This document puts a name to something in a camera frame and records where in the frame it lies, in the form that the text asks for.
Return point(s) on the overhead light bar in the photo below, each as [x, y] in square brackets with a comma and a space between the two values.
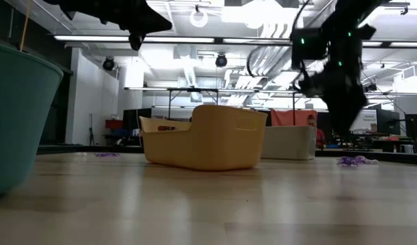
[194, 39]

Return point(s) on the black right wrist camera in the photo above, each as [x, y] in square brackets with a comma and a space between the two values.
[308, 47]

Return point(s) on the thin black tripod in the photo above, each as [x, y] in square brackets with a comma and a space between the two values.
[91, 129]

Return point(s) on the black overhead bracket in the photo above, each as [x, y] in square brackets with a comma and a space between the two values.
[398, 4]

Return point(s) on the white plastic bin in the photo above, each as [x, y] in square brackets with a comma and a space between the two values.
[286, 143]

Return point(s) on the black monitor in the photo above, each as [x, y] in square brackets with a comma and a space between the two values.
[388, 122]
[136, 119]
[415, 126]

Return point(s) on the red storage box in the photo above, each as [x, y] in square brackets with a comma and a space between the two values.
[113, 124]

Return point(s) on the orange cloth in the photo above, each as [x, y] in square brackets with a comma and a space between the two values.
[289, 117]

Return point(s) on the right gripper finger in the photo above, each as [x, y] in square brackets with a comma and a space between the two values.
[342, 117]

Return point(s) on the silver ventilation duct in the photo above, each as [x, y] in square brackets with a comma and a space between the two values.
[276, 58]

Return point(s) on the green plastic bin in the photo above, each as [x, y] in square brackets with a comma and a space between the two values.
[17, 119]

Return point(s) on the white sign board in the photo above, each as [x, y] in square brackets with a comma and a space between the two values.
[366, 119]

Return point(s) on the orange plastic bin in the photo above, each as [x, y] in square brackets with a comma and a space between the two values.
[211, 143]

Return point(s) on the white bone decoration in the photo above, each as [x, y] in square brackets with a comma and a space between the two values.
[371, 161]

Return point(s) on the black hanging camera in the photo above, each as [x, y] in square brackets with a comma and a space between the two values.
[221, 60]
[108, 63]

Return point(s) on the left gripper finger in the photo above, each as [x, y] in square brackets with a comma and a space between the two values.
[150, 18]

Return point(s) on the person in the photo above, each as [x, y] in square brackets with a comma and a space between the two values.
[319, 137]

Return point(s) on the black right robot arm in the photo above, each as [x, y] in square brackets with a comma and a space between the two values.
[344, 20]

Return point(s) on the black aluminium table frame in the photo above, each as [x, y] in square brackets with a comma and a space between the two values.
[409, 158]

